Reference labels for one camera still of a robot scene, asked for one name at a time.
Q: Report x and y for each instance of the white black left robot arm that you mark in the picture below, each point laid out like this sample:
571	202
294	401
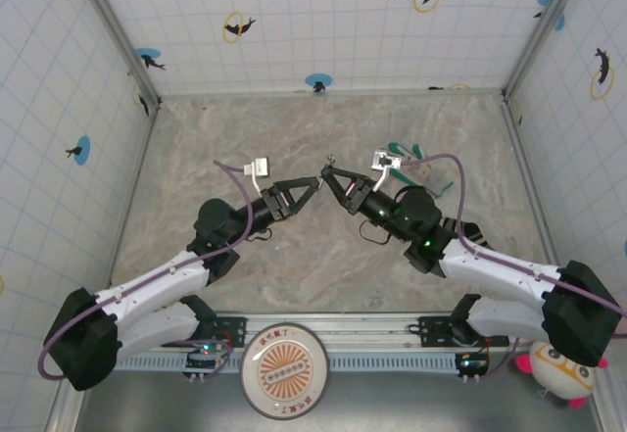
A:
147	290

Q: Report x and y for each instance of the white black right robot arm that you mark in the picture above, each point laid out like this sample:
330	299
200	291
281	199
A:
499	275

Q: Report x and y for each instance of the green and white work glove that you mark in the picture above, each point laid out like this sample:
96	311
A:
428	175

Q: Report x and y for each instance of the black white striped sock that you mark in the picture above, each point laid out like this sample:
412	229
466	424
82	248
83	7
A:
472	236

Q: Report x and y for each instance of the aluminium table edge bar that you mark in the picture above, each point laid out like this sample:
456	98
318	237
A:
531	187
130	206
245	94

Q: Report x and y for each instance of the round plate with orange print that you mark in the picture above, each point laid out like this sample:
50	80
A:
284	370

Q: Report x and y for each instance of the white pink plush toy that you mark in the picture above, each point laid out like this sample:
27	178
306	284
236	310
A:
553	378

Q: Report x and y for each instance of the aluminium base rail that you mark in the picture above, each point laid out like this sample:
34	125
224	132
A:
372	325

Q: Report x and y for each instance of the aluminium corner post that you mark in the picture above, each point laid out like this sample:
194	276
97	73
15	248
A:
120	35
540	35

